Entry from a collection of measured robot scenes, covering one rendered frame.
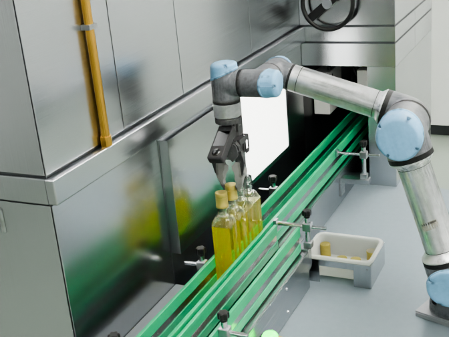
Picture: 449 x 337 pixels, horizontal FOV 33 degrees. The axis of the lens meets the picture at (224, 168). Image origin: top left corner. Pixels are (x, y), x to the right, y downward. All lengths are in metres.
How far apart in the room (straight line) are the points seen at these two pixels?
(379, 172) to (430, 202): 1.17
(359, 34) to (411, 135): 1.15
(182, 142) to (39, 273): 0.58
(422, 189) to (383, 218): 0.91
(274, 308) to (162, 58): 0.75
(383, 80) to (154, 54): 1.21
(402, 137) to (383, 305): 0.62
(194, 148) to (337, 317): 0.64
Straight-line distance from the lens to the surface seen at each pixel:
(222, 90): 2.06
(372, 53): 3.01
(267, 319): 2.12
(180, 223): 2.17
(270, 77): 2.01
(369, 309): 2.33
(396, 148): 1.93
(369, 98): 2.08
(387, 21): 2.97
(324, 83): 2.10
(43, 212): 1.75
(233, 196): 2.16
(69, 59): 1.75
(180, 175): 2.15
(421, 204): 2.00
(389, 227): 2.81
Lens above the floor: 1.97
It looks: 21 degrees down
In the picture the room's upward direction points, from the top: 5 degrees counter-clockwise
